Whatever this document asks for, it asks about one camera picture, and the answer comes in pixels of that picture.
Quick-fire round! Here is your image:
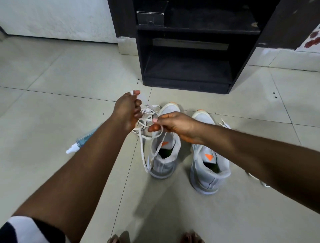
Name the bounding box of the person's left hand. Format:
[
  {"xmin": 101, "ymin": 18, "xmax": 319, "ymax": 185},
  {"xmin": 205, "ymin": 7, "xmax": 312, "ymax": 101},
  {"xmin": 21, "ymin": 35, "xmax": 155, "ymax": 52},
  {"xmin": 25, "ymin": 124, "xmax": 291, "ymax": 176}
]
[{"xmin": 111, "ymin": 90, "xmax": 143, "ymax": 133}]

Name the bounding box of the black open shelf box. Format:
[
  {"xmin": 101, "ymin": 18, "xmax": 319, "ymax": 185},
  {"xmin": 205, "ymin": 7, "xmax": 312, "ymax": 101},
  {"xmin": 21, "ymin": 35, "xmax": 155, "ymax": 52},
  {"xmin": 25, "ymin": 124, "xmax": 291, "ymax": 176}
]
[{"xmin": 132, "ymin": 0, "xmax": 280, "ymax": 95}]

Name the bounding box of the clear plastic box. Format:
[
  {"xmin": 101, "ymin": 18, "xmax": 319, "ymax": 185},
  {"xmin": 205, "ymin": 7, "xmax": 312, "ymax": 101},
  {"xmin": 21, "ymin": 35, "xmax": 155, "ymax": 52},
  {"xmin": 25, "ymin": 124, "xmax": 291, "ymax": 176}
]
[{"xmin": 136, "ymin": 0, "xmax": 169, "ymax": 27}]

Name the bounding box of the blue transparent bottle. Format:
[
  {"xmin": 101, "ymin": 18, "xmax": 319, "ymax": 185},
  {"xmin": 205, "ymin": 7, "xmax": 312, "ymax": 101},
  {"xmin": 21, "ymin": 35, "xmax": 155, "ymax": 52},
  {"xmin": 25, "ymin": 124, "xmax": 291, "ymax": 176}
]
[{"xmin": 66, "ymin": 126, "xmax": 100, "ymax": 155}]

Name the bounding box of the dark brown wooden cabinet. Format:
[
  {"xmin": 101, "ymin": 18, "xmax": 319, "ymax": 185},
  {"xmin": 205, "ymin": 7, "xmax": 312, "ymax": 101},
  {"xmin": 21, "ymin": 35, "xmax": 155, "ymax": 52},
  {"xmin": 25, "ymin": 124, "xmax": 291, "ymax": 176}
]
[{"xmin": 107, "ymin": 0, "xmax": 320, "ymax": 50}]

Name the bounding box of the grey sneaker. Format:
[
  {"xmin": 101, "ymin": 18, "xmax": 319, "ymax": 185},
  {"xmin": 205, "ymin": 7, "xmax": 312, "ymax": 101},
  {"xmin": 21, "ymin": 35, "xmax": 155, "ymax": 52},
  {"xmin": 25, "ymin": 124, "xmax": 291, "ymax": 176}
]
[
  {"xmin": 190, "ymin": 109, "xmax": 231, "ymax": 195},
  {"xmin": 147, "ymin": 102, "xmax": 182, "ymax": 179}
]

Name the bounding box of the zebra striped garment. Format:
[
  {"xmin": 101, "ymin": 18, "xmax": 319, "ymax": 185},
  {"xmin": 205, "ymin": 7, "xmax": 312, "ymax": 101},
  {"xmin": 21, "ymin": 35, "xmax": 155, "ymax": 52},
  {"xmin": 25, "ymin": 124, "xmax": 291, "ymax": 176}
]
[{"xmin": 0, "ymin": 216, "xmax": 67, "ymax": 243}]

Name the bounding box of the person's left forearm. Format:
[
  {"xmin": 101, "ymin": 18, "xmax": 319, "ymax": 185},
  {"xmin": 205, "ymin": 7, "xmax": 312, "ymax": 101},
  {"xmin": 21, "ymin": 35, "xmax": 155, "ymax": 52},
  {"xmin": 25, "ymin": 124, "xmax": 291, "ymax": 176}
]
[{"xmin": 12, "ymin": 117, "xmax": 133, "ymax": 243}]

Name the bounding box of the person's right foot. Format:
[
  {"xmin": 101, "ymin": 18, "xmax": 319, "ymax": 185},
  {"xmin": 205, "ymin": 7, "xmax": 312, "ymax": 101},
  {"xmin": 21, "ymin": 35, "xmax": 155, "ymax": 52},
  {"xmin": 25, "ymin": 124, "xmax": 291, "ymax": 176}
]
[{"xmin": 180, "ymin": 231, "xmax": 205, "ymax": 243}]

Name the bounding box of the white floral patterned sheet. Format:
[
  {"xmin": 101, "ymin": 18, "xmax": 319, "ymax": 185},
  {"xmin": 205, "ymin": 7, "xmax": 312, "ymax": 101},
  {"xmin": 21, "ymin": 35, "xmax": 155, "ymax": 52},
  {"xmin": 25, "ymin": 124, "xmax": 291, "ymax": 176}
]
[{"xmin": 295, "ymin": 24, "xmax": 320, "ymax": 53}]

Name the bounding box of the person's right forearm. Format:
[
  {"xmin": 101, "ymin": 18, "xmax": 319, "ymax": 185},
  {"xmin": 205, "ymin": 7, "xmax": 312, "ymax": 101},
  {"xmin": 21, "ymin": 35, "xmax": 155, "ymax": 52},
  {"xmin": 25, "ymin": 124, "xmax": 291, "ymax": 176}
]
[{"xmin": 197, "ymin": 124, "xmax": 320, "ymax": 214}]

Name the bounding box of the person's right hand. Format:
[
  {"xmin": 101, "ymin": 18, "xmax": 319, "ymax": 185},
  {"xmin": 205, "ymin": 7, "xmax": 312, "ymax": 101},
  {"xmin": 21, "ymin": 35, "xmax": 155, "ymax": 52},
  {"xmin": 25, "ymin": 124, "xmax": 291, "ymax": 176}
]
[{"xmin": 148, "ymin": 112, "xmax": 203, "ymax": 145}]

